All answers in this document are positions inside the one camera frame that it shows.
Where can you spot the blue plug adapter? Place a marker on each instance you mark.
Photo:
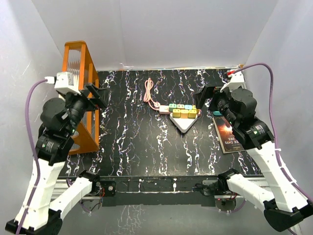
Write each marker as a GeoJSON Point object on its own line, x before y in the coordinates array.
{"type": "Point", "coordinates": [188, 107]}

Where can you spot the dark book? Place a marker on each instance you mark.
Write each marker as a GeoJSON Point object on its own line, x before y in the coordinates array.
{"type": "Point", "coordinates": [227, 140]}

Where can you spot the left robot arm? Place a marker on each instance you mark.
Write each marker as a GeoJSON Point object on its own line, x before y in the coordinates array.
{"type": "Point", "coordinates": [39, 214]}

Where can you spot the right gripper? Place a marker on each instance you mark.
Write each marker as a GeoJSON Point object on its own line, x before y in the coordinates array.
{"type": "Point", "coordinates": [207, 93]}

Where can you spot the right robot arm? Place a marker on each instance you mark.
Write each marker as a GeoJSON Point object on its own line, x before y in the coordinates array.
{"type": "Point", "coordinates": [283, 206]}

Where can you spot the aluminium frame rail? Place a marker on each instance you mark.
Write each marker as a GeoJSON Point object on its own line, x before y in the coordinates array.
{"type": "Point", "coordinates": [152, 191]}

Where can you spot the teal triangular power strip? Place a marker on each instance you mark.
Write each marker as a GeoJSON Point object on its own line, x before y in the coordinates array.
{"type": "Point", "coordinates": [217, 113]}

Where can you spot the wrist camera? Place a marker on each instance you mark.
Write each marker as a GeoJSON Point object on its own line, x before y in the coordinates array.
{"type": "Point", "coordinates": [234, 81]}
{"type": "Point", "coordinates": [67, 82]}

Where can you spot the green plug adapter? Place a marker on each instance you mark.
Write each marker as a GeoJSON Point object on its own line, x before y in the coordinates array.
{"type": "Point", "coordinates": [172, 106]}

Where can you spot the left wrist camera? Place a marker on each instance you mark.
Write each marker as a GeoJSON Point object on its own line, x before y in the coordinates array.
{"type": "Point", "coordinates": [67, 82]}

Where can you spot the yellow plug adapter two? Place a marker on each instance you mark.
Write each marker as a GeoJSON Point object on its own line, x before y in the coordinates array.
{"type": "Point", "coordinates": [184, 113]}

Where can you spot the pink power strip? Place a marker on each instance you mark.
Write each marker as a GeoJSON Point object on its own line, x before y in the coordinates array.
{"type": "Point", "coordinates": [164, 109]}

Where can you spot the yellow plug adapter three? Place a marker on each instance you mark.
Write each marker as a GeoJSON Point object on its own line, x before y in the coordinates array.
{"type": "Point", "coordinates": [192, 114]}

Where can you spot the yellow plug adapter one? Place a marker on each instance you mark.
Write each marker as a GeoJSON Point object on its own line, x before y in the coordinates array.
{"type": "Point", "coordinates": [176, 113]}

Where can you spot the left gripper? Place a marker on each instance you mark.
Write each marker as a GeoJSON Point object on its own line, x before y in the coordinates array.
{"type": "Point", "coordinates": [101, 95]}

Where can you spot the white triangular power strip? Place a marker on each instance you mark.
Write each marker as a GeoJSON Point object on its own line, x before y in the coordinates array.
{"type": "Point", "coordinates": [183, 124]}

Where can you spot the orange wooden rack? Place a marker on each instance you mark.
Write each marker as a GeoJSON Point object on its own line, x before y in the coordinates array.
{"type": "Point", "coordinates": [77, 60]}

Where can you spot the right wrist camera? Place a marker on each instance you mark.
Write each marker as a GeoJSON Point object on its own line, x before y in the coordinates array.
{"type": "Point", "coordinates": [234, 81]}

